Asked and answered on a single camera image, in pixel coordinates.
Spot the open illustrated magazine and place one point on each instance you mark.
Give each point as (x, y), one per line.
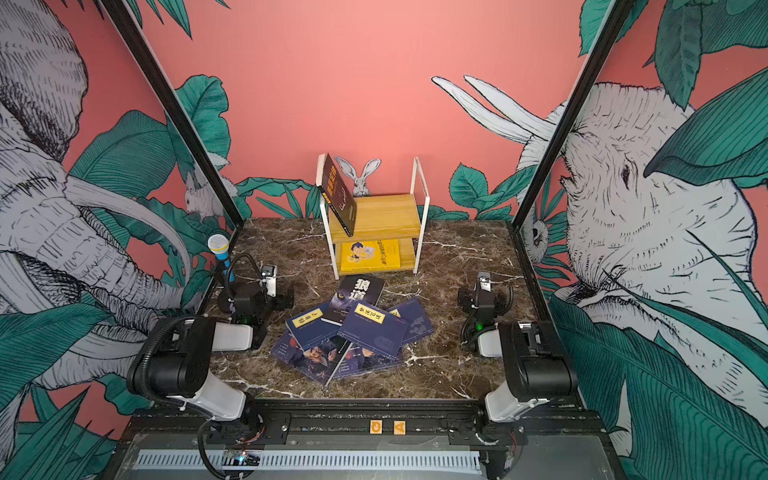
(334, 358)

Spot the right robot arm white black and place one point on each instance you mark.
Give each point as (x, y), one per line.
(536, 369)

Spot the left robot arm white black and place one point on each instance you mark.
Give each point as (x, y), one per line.
(173, 365)

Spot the navy book yellow label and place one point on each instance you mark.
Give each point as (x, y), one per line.
(312, 327)
(374, 329)

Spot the black front rail base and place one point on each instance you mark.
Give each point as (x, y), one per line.
(465, 423)

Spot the navy book right side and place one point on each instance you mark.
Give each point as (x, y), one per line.
(419, 324)

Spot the yellow book on shelf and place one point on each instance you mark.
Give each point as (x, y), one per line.
(375, 255)

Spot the black frame post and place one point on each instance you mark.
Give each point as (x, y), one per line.
(121, 17)
(611, 27)

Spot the dark brown leaning book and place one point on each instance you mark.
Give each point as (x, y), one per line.
(337, 195)

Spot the black wolf cover book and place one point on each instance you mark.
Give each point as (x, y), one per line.
(353, 288)

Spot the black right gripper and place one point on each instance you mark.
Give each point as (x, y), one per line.
(483, 297)

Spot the white slotted cable duct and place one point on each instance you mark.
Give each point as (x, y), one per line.
(466, 462)

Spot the right black frame post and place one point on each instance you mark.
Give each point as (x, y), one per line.
(611, 27)

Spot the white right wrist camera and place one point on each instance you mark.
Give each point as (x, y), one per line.
(483, 282)

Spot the left black frame post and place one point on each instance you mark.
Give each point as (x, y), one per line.
(121, 17)

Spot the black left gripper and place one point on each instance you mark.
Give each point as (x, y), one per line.
(282, 297)

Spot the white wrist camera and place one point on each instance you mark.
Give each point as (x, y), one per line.
(269, 279)
(483, 282)

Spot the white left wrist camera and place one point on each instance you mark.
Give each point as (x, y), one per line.
(269, 279)

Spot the wooden white-framed book shelf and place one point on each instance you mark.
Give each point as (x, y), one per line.
(400, 217)

